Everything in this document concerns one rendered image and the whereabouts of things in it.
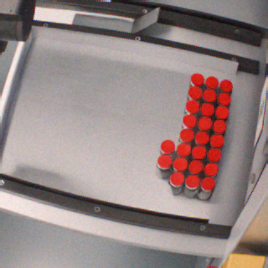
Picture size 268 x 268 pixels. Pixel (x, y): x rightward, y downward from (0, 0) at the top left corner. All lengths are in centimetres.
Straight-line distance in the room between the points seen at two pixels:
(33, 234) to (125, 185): 93
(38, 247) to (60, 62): 90
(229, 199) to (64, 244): 95
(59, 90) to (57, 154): 10
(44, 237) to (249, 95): 97
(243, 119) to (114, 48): 23
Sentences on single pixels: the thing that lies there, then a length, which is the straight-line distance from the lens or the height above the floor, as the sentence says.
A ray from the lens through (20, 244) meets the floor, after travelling 201.
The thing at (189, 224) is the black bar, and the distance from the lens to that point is 108.
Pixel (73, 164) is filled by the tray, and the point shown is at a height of 88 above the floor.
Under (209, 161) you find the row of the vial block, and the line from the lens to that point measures 109.
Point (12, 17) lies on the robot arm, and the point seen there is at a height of 129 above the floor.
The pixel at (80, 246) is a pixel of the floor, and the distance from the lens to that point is 200.
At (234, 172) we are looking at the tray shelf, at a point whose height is 88.
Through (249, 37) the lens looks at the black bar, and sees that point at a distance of 122.
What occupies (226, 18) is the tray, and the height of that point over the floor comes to 91.
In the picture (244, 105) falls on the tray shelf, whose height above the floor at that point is 88.
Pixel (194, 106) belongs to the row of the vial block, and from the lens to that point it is 111.
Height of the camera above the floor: 193
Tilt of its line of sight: 65 degrees down
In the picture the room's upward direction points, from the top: 3 degrees clockwise
